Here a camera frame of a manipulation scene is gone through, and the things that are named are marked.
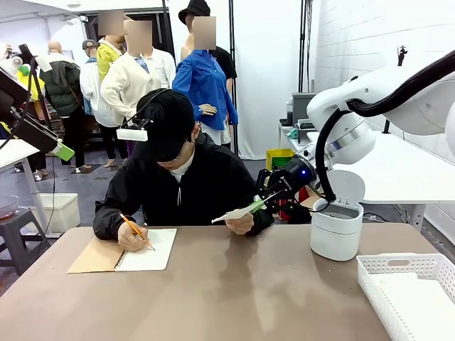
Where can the small white side table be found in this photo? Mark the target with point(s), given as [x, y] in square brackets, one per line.
[282, 129]

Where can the person's left forearm black sleeve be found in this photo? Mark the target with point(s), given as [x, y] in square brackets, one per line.
[263, 220]

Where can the mannequin in white shirt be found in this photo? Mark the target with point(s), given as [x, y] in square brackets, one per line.
[166, 69]

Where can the black baseball cap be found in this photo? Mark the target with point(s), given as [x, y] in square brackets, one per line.
[167, 124]

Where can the grey box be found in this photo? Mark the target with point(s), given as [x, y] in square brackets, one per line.
[300, 106]

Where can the white head-mounted camera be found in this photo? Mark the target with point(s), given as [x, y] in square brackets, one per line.
[131, 134]

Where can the seated person black jacket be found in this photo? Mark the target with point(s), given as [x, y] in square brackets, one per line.
[213, 184]

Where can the spiral notebook brown cover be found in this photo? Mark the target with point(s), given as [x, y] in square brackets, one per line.
[156, 255]

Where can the mannequin in blue shirt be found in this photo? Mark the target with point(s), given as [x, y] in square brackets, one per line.
[206, 78]

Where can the white lidded trash bin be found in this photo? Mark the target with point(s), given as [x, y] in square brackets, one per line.
[336, 234]

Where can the mannequin in black t-shirt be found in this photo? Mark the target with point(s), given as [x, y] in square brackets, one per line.
[227, 64]

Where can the orange pencil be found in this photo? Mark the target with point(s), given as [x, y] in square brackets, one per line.
[126, 219]

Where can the black bucket hat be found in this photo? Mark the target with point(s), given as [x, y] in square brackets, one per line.
[195, 9]

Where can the black bag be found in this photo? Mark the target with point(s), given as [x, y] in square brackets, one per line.
[298, 215]

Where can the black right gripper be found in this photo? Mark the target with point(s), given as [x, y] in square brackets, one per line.
[293, 177]

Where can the large white table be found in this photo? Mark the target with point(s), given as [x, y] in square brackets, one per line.
[398, 170]

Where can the black tripod with small camera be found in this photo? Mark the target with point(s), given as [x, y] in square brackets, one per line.
[401, 57]

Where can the person's left hand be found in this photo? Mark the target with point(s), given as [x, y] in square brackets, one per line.
[241, 225]

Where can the person's right forearm black sleeve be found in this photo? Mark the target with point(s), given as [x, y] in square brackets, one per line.
[106, 220]

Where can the white notebook paper sheet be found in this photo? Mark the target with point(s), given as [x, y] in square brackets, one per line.
[234, 214]

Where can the brown cardboard piece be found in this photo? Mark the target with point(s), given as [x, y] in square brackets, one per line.
[309, 202]

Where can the black light stand pole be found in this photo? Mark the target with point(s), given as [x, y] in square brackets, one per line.
[167, 21]
[303, 53]
[232, 35]

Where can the white table with legs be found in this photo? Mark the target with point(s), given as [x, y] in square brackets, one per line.
[14, 152]

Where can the grey plastic stool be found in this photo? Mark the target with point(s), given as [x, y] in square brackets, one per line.
[17, 227]

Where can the person's right hand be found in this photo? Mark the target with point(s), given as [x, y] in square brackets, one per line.
[131, 238]

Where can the white bottle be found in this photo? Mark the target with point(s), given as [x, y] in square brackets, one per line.
[289, 110]

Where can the mannequin in cream cardigan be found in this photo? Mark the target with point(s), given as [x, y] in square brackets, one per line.
[124, 85]

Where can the white storage bin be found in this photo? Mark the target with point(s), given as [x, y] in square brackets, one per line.
[64, 213]

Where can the green cloth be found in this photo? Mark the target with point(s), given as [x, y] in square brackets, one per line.
[292, 134]

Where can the clear glass bowl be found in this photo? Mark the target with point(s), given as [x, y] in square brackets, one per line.
[7, 209]

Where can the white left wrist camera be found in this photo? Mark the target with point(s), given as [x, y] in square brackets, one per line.
[43, 63]

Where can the grey tray with black items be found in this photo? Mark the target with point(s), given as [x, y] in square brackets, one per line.
[305, 131]

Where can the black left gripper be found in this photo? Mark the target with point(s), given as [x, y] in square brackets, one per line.
[10, 92]

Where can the white perforated plastic basket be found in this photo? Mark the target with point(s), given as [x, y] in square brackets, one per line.
[373, 295]

